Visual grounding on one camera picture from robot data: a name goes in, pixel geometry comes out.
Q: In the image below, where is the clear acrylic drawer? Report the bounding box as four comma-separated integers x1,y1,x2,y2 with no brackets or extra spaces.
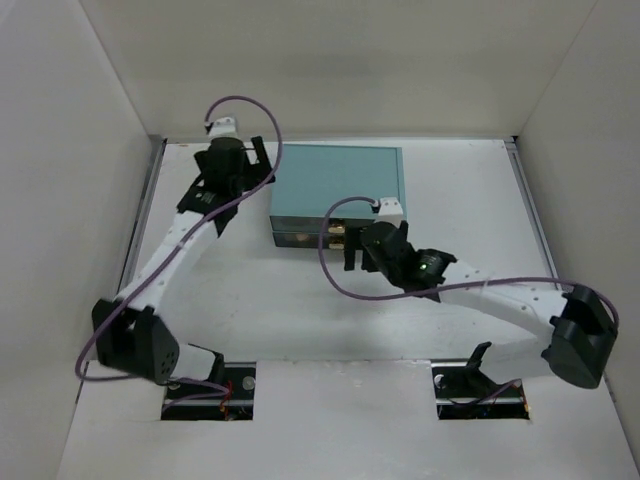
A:
273,232,346,250
270,216,369,234

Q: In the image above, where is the teal drawer organizer box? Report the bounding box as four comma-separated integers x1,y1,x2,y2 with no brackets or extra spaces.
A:
270,144,407,218

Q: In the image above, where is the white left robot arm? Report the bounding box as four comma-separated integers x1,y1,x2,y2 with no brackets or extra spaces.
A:
92,136,275,399

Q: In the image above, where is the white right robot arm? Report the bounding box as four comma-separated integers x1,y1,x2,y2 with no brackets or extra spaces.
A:
349,222,618,396

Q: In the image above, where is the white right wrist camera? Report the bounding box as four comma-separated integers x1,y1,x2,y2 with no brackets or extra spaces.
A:
372,197,404,228

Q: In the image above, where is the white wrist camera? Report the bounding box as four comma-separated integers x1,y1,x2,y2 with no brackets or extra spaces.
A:
372,197,404,228
205,115,239,140

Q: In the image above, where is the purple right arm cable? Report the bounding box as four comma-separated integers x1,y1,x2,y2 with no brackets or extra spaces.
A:
317,196,621,336

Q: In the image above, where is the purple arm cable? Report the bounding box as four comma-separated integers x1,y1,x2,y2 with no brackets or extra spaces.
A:
317,196,621,336
74,95,284,401

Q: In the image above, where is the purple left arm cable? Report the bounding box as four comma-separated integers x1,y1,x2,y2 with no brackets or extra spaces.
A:
74,95,284,401

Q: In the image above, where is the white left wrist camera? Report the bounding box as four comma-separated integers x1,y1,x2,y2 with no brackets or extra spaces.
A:
205,115,239,140

